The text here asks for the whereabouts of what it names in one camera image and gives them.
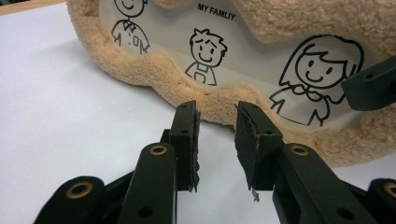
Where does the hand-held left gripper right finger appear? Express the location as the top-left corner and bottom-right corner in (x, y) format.
(233, 101), (379, 224)

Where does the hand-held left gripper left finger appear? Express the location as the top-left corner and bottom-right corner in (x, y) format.
(118, 100), (202, 224)

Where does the white table mat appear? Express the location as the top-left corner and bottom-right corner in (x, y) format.
(0, 2), (396, 224)

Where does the white cartoon family picture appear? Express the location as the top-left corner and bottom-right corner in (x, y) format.
(99, 0), (379, 129)

